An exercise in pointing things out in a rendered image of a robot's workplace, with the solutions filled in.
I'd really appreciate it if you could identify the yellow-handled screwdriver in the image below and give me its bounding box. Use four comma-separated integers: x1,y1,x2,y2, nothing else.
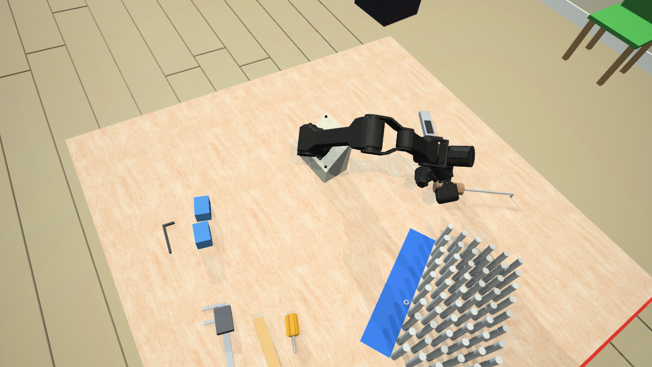
285,313,300,353

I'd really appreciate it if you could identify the blue tape strip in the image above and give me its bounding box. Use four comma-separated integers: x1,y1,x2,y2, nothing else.
360,228,435,358

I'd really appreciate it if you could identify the blue block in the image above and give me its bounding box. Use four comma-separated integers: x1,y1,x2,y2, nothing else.
193,221,213,249
194,195,212,222

